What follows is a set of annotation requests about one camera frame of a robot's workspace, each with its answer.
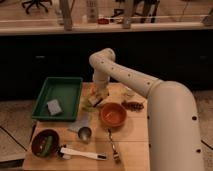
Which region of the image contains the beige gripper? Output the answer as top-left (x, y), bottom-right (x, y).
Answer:
top-left (87, 87), bottom-right (109, 107)

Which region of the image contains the brown pine cone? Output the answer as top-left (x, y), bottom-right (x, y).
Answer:
top-left (122, 101), bottom-right (144, 112)

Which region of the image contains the green plastic tray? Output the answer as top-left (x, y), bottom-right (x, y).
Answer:
top-left (32, 77), bottom-right (83, 122)

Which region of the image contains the dark brown bowl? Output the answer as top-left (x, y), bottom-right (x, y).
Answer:
top-left (31, 129), bottom-right (59, 157)

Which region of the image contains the white handled brush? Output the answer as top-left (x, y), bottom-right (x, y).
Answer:
top-left (59, 147), bottom-right (107, 161)

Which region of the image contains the orange ceramic bowl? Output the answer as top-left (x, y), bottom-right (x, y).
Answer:
top-left (99, 103), bottom-right (127, 127)

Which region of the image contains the metal fork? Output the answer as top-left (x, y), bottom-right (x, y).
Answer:
top-left (108, 129), bottom-right (121, 164)

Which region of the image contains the grey blue sponge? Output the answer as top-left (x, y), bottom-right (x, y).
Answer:
top-left (47, 99), bottom-right (62, 116)

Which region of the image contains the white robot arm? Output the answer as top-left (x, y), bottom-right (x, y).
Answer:
top-left (89, 48), bottom-right (205, 171)

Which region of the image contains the green cucumber toy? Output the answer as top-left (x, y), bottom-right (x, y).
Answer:
top-left (40, 136), bottom-right (53, 157)

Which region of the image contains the wooden table leg post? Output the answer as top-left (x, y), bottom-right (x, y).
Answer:
top-left (59, 0), bottom-right (72, 31)

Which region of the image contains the white paper cup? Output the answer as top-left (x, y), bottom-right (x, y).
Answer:
top-left (123, 87), bottom-right (135, 99)

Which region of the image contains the black office chair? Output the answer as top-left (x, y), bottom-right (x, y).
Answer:
top-left (21, 0), bottom-right (53, 14)

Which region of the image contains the red object on shelf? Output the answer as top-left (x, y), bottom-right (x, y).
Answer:
top-left (97, 18), bottom-right (109, 25)

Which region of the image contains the grey cloth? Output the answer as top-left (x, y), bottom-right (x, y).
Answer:
top-left (68, 116), bottom-right (89, 133)

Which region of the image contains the small metal cup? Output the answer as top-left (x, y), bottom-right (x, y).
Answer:
top-left (78, 127), bottom-right (92, 143)

